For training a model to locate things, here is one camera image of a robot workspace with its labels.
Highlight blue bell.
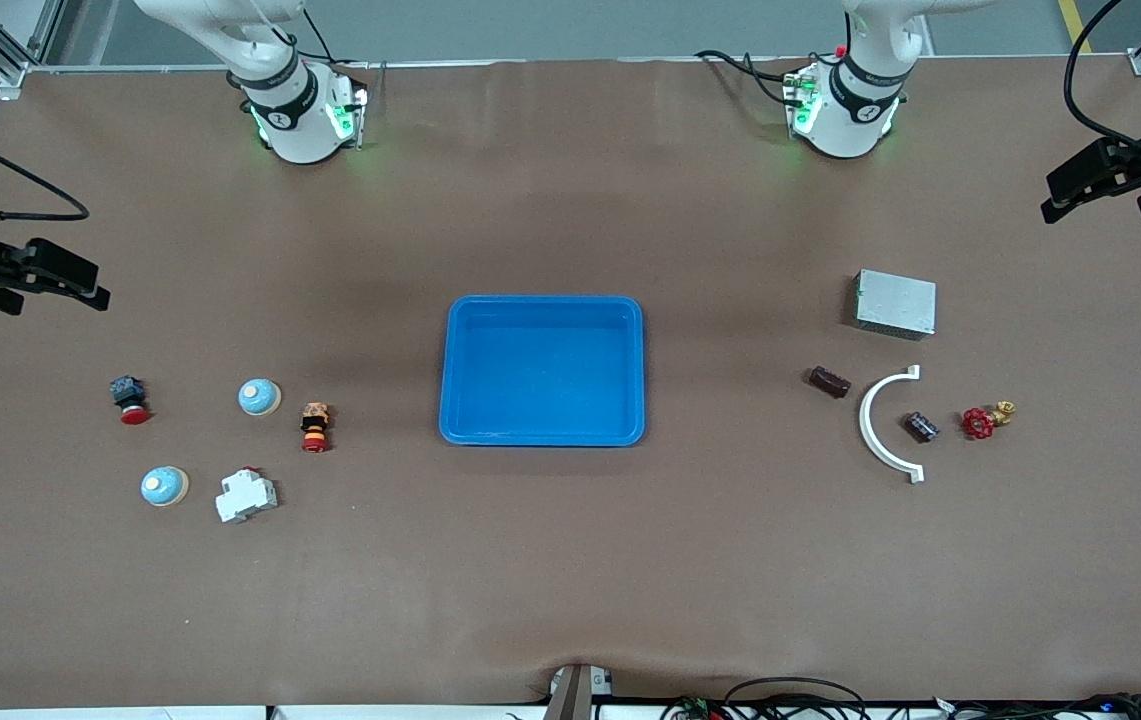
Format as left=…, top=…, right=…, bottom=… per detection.
left=140, top=466, right=190, bottom=508
left=238, top=378, right=282, bottom=417

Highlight blue plastic tray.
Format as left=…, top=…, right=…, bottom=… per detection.
left=438, top=294, right=647, bottom=448

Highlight red emergency stop button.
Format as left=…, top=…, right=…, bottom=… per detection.
left=110, top=375, right=151, bottom=426

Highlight silver metal box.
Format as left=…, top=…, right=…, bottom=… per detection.
left=852, top=268, right=938, bottom=342

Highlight white circuit breaker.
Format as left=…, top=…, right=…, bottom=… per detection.
left=215, top=467, right=279, bottom=524

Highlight orange red push button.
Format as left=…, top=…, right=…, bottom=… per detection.
left=300, top=402, right=333, bottom=453

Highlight brown table mat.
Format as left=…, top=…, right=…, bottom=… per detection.
left=0, top=55, right=1141, bottom=711

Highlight red handle brass valve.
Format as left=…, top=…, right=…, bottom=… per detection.
left=961, top=400, right=1017, bottom=442

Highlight white curved plastic bracket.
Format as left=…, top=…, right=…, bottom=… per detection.
left=858, top=365, right=927, bottom=485

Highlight black right arm base cable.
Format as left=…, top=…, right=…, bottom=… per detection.
left=300, top=8, right=371, bottom=71

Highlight black left arm base cables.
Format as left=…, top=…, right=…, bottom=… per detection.
left=695, top=48, right=806, bottom=106

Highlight black cable bundle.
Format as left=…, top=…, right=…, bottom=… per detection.
left=660, top=677, right=1141, bottom=720

